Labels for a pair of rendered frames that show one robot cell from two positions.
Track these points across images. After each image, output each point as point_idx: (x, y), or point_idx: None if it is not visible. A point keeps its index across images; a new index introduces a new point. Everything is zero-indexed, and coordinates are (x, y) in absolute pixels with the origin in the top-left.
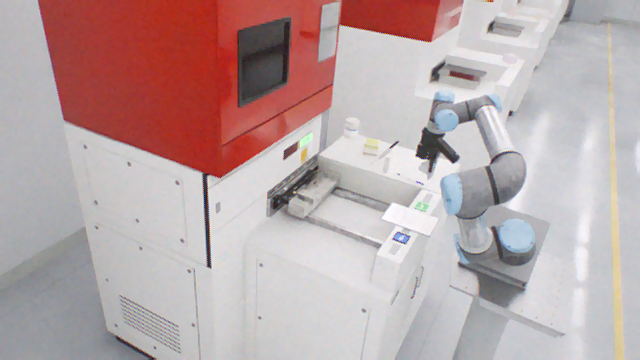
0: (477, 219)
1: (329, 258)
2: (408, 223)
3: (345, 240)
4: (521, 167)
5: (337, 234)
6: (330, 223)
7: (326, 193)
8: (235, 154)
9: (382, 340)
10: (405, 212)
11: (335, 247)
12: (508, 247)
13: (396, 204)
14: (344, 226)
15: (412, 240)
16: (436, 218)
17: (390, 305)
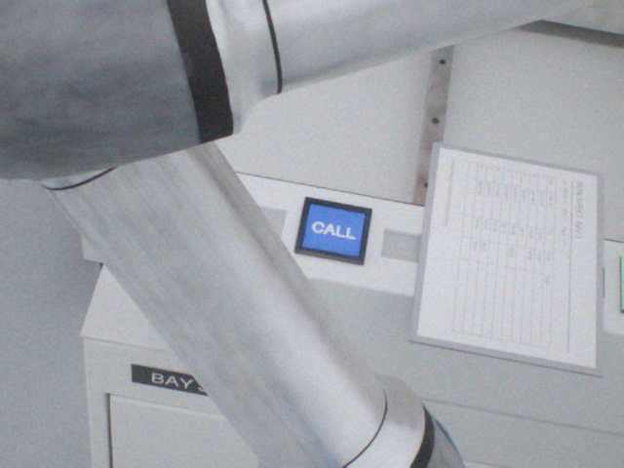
0: (71, 222)
1: (253, 123)
2: (466, 247)
3: (390, 150)
4: (12, 7)
5: (412, 121)
6: (437, 73)
7: (610, 19)
8: None
9: (116, 465)
10: (552, 228)
11: (328, 129)
12: None
13: (595, 189)
14: (445, 116)
15: (342, 275)
16: (590, 357)
17: (129, 373)
